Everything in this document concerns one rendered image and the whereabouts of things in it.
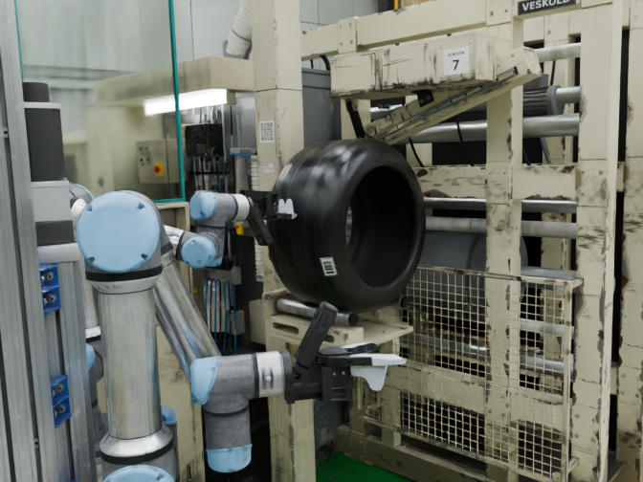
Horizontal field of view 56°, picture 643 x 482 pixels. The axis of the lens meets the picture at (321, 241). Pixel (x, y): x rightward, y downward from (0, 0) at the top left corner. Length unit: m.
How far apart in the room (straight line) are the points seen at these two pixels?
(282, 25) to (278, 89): 0.22
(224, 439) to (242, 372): 0.12
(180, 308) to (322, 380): 0.29
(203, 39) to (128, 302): 11.48
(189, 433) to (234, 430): 1.39
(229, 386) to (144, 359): 0.14
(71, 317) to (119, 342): 0.34
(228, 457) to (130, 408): 0.18
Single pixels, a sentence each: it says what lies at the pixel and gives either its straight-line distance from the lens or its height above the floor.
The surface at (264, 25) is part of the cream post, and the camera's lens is 2.26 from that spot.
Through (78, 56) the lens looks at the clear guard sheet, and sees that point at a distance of 2.13.
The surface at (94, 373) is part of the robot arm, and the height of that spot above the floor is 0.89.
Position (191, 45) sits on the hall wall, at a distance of 12.24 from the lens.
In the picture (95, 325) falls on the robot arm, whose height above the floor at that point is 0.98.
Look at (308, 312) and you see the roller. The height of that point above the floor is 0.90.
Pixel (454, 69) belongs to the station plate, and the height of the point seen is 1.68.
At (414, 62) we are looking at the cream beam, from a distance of 2.14.
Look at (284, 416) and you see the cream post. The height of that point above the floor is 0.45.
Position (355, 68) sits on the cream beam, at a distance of 2.29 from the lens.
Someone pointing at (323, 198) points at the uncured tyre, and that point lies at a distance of 1.81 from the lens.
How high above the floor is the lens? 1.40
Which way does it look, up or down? 8 degrees down
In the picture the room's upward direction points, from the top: 2 degrees counter-clockwise
